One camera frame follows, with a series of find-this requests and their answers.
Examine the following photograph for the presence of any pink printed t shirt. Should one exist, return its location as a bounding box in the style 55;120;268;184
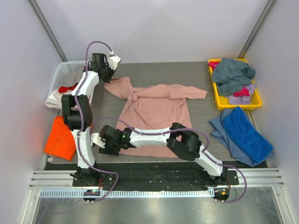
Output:
103;76;208;159

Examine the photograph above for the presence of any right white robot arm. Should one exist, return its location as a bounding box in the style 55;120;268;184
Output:
92;123;228;186

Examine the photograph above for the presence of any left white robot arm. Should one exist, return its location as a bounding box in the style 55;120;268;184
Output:
61;51;121;187

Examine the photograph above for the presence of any grey cloth in basket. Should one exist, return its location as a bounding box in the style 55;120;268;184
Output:
60;70;82;87

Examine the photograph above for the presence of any white plastic basket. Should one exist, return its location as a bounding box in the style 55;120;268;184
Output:
48;61;85;96

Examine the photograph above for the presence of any red cloth in basket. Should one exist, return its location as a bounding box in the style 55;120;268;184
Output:
58;84;77;93

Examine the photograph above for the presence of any orange folded t shirt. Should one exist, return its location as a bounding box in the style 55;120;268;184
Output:
44;116;76;161

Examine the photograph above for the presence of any white cloth in basket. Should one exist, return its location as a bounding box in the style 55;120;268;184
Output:
44;89;63;110

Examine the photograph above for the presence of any blue checkered shirt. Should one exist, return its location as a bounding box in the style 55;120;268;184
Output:
209;109;274;167

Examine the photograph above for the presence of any grey blue t shirt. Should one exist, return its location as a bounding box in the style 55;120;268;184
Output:
212;57;257;97

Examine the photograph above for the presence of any lilac cloth in bin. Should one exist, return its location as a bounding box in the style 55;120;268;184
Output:
227;84;256;105

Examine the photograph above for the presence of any magenta cloth in bin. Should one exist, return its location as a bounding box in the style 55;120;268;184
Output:
208;61;254;98

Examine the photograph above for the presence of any blue folded t shirt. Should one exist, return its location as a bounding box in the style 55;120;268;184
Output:
222;107;274;165

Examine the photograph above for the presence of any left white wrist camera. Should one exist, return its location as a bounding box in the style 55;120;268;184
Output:
107;51;121;71

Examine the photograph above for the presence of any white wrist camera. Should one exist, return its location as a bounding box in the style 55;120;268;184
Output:
91;133;105;148
107;51;121;71

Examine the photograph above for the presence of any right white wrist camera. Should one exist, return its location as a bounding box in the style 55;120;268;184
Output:
91;133;105;148

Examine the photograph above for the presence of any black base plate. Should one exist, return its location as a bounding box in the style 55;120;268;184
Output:
45;160;240;191

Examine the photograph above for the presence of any white slotted cable duct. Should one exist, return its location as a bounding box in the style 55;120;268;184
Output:
39;189;214;199

